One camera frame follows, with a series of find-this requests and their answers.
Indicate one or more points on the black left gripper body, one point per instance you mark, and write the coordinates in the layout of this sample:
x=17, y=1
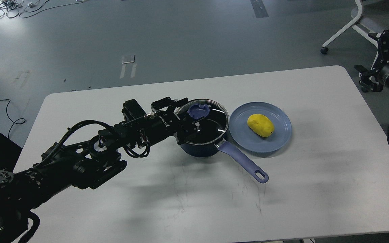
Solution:
x=159, y=125

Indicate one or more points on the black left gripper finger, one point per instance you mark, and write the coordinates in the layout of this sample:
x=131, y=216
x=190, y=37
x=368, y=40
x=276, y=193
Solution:
x=186, y=129
x=167, y=106

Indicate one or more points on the glass pot lid blue knob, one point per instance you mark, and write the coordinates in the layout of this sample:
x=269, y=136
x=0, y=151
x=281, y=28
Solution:
x=212, y=120

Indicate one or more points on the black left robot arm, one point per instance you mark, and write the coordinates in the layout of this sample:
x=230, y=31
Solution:
x=87, y=156

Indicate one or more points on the dark blue saucepan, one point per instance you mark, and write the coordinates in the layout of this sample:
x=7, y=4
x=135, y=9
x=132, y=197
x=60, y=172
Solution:
x=224, y=146

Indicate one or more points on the white office chair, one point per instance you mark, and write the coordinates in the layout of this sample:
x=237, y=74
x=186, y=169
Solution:
x=369, y=16

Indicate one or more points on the blue round plate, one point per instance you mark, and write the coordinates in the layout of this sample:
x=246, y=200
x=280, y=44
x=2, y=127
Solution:
x=250, y=141

